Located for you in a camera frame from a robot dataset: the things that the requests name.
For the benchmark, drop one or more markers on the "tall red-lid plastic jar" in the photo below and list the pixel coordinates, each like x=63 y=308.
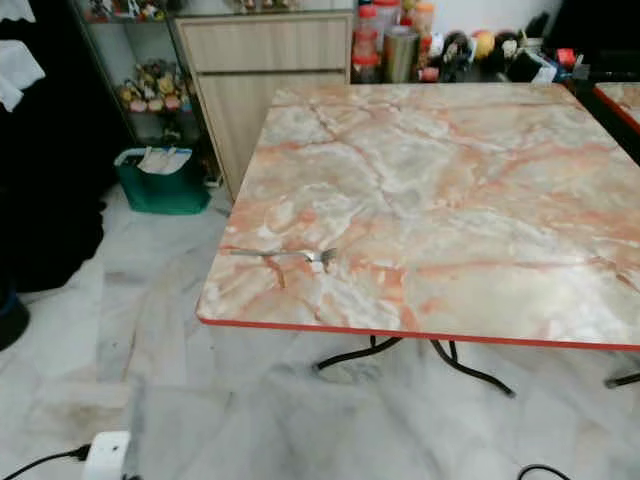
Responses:
x=366 y=30
x=387 y=12

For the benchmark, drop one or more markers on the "yellow round figurine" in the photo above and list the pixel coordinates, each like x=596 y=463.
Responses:
x=485 y=44

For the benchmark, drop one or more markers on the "black television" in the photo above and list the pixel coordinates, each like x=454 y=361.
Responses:
x=600 y=25

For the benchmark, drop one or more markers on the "white desk organiser box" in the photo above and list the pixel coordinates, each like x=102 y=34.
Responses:
x=533 y=68

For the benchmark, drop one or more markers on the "small red box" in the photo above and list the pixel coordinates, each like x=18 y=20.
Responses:
x=565 y=57

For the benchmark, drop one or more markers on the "marble pattern folding table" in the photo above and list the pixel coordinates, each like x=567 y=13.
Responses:
x=430 y=200
x=622 y=100

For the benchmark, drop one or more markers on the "green storage bin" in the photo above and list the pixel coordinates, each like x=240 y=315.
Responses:
x=160 y=193

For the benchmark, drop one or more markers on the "black hanging fabric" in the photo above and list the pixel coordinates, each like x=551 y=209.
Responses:
x=60 y=170

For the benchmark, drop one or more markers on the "small red-lid jar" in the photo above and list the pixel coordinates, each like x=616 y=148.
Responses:
x=365 y=68
x=429 y=74

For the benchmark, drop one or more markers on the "glass display shelf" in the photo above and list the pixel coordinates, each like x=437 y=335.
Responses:
x=125 y=45

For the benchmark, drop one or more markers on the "black white doll figurine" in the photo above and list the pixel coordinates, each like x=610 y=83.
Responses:
x=457 y=50

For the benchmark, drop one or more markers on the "white papers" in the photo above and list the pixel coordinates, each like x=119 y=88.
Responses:
x=163 y=161

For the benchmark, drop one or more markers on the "black round bin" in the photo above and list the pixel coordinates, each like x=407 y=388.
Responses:
x=12 y=320

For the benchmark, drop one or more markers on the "white cloth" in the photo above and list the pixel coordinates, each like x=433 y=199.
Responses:
x=15 y=9
x=18 y=72

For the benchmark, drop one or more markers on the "colourful flower ornament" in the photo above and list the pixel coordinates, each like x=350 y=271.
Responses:
x=157 y=88

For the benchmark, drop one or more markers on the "metal tin canister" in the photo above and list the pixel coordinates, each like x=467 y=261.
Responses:
x=401 y=55

